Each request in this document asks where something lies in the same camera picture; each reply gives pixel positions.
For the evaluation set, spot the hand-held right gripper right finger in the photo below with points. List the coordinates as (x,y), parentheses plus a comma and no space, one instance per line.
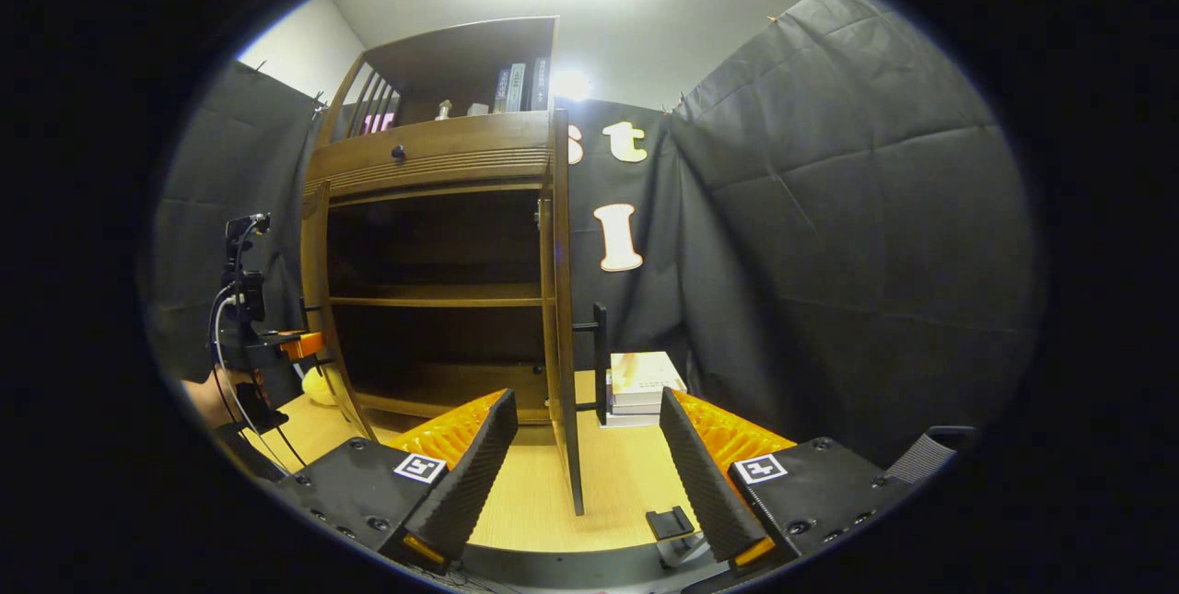
(705,474)

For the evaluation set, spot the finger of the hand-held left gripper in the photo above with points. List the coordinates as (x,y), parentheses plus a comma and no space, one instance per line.
(302,346)

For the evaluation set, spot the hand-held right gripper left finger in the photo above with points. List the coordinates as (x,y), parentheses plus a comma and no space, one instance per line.
(470,474)

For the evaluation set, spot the wooden cabinet door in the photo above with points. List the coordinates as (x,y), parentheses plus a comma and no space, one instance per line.
(564,345)
(318,299)

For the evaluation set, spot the brown wooden shoe cabinet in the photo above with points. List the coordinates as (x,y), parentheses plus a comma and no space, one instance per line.
(433,295)

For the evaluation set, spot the yellow round plush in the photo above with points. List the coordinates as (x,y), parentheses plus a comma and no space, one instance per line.
(318,389)

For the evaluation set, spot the white flat box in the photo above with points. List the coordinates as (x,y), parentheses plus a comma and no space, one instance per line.
(649,371)
(640,401)
(631,419)

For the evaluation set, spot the dark ribbed object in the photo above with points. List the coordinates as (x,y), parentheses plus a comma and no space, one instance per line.
(926,456)

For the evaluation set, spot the wooden drawer with black knob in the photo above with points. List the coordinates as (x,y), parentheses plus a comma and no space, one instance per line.
(442,152)

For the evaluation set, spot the white pump bottle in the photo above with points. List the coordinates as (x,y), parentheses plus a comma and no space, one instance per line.
(444,110)

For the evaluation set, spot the small white box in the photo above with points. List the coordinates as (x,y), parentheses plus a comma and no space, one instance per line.
(477,110)

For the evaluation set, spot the small black bracket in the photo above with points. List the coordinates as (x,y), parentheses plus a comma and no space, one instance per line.
(670,521)

